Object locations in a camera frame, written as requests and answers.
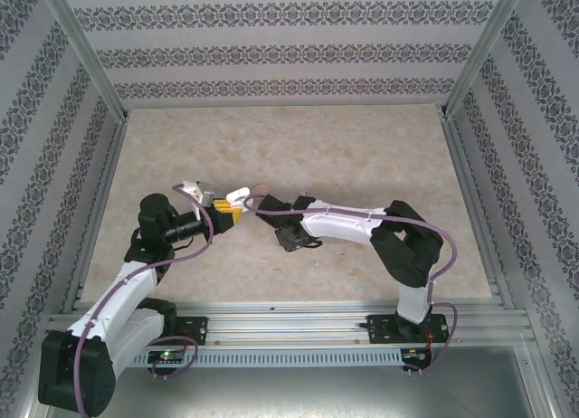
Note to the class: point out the pink earbud charging case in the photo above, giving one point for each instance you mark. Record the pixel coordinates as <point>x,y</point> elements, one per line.
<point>261,189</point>

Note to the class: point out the white earbud charging case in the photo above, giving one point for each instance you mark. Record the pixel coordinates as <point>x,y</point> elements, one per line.
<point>238,195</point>

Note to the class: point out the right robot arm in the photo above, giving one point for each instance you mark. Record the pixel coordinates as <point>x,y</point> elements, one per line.
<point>339,223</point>

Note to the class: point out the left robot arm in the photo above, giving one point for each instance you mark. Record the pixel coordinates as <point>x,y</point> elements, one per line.
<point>117,300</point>

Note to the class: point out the small controller board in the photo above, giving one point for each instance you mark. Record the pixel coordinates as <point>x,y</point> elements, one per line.
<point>165,356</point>
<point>416,356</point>

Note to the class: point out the grey metal panel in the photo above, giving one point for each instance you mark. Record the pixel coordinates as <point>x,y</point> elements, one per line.
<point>289,395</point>

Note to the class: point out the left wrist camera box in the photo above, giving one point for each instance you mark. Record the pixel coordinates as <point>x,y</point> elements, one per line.
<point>199,194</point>

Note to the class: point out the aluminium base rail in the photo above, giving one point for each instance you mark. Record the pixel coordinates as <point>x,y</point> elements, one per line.
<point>289,327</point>

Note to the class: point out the aluminium side rail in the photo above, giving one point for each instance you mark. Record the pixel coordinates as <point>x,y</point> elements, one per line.
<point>475,201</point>
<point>97,210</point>

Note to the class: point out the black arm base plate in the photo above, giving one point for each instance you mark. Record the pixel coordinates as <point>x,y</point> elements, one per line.
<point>380,329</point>
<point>196,329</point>

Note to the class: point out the aluminium frame post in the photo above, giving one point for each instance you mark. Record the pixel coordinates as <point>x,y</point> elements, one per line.
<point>486,51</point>
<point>81,51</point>

